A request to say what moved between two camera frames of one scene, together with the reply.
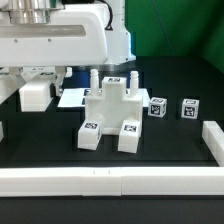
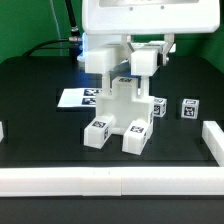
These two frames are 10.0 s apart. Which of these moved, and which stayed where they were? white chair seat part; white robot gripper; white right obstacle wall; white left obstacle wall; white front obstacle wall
Moved: white chair seat part; white robot gripper
Stayed: white right obstacle wall; white front obstacle wall; white left obstacle wall
